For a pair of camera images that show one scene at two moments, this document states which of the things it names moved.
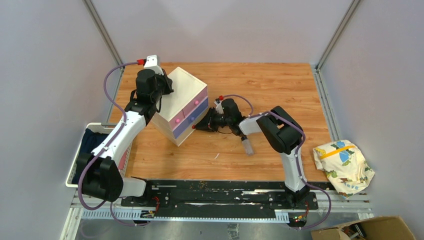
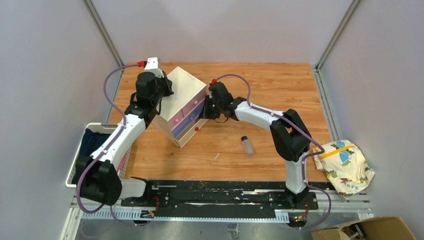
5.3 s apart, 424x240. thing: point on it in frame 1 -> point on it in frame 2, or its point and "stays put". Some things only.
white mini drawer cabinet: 181,109 stays put
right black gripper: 203,125 -> 206,113
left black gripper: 167,82 stays put
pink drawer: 177,119 stays put
